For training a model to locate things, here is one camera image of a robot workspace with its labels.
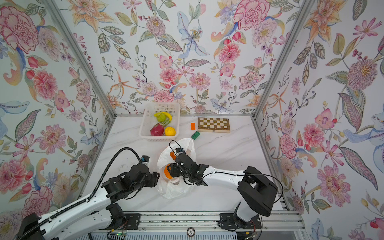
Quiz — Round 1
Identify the white translucent plastic bag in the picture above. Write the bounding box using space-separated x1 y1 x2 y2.
157 138 197 200

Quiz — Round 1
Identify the yellow lemon fruit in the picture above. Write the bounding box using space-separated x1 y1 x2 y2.
165 127 176 137

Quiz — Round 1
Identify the pink dragon fruit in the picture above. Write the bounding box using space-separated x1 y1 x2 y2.
150 121 170 137

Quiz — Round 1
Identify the green pepper fruit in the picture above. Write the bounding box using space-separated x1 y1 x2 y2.
154 113 168 123

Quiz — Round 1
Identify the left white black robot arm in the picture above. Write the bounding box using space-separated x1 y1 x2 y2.
17 164 161 240

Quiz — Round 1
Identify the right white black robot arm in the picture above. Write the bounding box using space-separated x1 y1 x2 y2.
163 153 278 222

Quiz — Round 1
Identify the green toy brick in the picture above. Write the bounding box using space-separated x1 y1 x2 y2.
192 132 201 140

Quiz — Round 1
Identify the wooden chessboard box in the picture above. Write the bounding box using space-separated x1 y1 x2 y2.
197 118 231 133

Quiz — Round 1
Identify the yellow banana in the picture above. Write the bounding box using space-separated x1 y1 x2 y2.
154 112 173 123

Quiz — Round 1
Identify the white perforated plastic basket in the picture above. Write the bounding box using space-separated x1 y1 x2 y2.
139 103 181 142

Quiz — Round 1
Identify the right thin black cable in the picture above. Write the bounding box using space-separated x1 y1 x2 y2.
168 139 285 240

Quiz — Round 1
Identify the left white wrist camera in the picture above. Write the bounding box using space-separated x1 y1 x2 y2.
141 155 150 167

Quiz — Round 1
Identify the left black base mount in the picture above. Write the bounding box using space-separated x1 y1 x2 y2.
103 213 141 231

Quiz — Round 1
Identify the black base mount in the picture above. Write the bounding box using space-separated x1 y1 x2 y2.
218 202 263 232
103 213 141 231

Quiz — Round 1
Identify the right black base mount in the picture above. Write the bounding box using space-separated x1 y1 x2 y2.
218 202 263 232

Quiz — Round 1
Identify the left black corrugated cable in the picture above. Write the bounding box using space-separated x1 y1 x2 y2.
16 146 143 240

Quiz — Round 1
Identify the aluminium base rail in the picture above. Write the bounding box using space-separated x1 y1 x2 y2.
47 211 307 240

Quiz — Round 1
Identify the left aluminium corner post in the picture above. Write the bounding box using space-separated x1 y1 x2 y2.
42 0 117 121

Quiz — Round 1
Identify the aluminium corner post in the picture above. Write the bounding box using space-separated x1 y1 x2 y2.
42 0 117 121
253 0 314 120

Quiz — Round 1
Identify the right aluminium corner post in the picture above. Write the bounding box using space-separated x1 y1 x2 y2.
253 0 314 120

